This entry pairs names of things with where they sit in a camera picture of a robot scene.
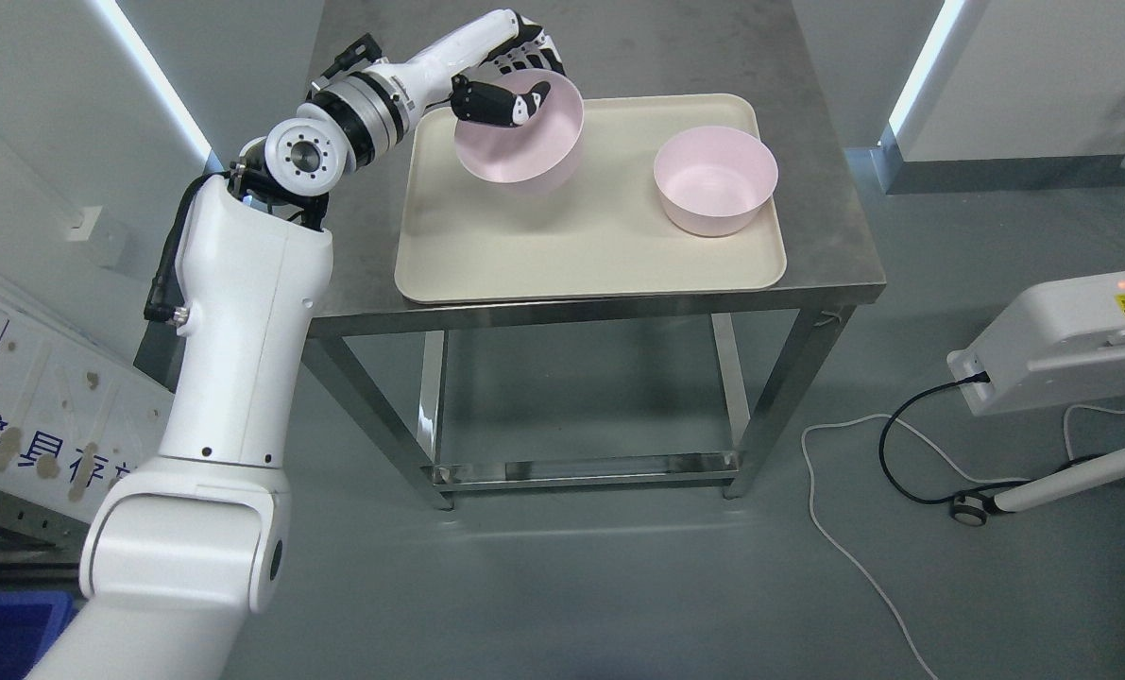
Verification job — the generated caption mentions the metal shelf rack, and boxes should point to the metal shelf rack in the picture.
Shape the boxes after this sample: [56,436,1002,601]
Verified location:
[0,491,88,594]

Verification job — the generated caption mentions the white wall socket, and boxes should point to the white wall socket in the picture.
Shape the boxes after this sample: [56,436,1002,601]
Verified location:
[62,206,104,244]

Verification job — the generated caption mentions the pink bowl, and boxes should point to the pink bowl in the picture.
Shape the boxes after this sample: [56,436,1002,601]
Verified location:
[653,126,779,238]
[449,69,585,196]

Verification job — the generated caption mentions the black power cable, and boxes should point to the black power cable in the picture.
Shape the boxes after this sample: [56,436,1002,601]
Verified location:
[879,374,1097,505]

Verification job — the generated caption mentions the white floor cable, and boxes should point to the white floor cable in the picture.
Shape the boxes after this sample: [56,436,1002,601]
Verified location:
[800,414,1031,680]

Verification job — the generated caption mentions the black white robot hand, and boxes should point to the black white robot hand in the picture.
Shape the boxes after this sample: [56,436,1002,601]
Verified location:
[406,8,567,128]

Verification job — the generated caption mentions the blue storage bin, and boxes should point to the blue storage bin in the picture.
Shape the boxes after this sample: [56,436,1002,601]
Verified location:
[0,590,77,679]

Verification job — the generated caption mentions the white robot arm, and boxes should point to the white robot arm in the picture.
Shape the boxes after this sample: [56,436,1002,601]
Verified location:
[29,27,561,679]

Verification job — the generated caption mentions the white machine with warning label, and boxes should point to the white machine with warning label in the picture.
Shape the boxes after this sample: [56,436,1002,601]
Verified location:
[946,271,1125,415]

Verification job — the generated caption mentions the white sign board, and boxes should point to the white sign board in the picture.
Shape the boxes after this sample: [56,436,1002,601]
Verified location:
[0,276,173,522]

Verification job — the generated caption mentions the beige plastic tray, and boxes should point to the beige plastic tray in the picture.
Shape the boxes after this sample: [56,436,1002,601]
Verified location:
[394,93,788,304]

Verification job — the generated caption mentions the stainless steel table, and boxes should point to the stainless steel table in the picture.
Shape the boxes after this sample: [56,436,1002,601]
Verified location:
[307,1,887,511]

